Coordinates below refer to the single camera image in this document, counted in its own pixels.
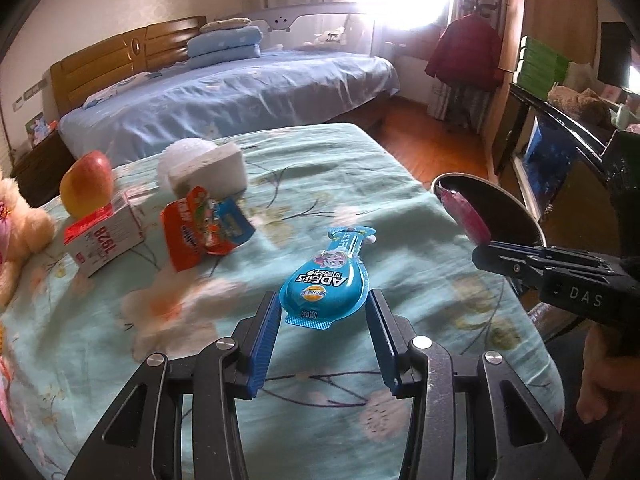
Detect pink bone-shaped pouch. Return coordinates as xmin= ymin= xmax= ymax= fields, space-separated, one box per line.
xmin=437 ymin=186 xmax=491 ymax=245

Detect blue bone-shaped pouch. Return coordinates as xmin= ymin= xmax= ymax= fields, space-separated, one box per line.
xmin=279 ymin=226 xmax=376 ymax=330

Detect red white carton box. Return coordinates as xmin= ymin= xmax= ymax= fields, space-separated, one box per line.
xmin=64 ymin=193 xmax=144 ymax=278

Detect black round trash bin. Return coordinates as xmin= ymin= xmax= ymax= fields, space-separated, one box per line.
xmin=429 ymin=171 xmax=549 ymax=311

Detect person's right hand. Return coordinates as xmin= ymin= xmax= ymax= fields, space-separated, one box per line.
xmin=576 ymin=324 xmax=639 ymax=424

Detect black tv cabinet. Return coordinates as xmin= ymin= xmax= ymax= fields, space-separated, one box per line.
xmin=491 ymin=84 xmax=618 ymax=252

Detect brown plush toy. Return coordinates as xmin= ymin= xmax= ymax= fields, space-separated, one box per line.
xmin=547 ymin=86 xmax=612 ymax=128

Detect green stacked boxes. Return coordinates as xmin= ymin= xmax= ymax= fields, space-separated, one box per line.
xmin=516 ymin=36 xmax=570 ymax=84

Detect teal floral bed quilt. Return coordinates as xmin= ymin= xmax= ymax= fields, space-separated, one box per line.
xmin=1 ymin=125 xmax=564 ymax=479

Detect red jacket on rack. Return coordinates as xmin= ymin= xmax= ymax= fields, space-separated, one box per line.
xmin=425 ymin=13 xmax=502 ymax=92

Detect red orange snack wrapper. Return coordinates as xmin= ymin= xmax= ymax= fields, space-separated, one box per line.
xmin=160 ymin=186 xmax=255 ymax=272

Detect beige teddy bear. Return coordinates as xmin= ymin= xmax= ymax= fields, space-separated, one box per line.
xmin=1 ymin=176 xmax=55 ymax=308

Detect red yellow apple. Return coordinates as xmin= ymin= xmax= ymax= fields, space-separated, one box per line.
xmin=60 ymin=151 xmax=114 ymax=219

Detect blue sheeted bed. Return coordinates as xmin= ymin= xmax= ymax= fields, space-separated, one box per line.
xmin=58 ymin=50 xmax=400 ymax=166

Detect white foam block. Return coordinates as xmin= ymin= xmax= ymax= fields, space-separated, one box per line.
xmin=168 ymin=142 xmax=248 ymax=200

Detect dark wooden nightstand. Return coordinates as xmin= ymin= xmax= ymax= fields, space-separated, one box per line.
xmin=11 ymin=130 xmax=76 ymax=207

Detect folded blue blanket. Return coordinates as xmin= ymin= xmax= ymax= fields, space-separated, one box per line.
xmin=186 ymin=24 xmax=262 ymax=70

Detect wooden headboard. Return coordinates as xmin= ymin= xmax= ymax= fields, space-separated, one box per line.
xmin=50 ymin=15 xmax=206 ymax=116

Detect grey bed guard rail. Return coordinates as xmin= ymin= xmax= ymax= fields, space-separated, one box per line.
xmin=232 ymin=2 xmax=384 ymax=55

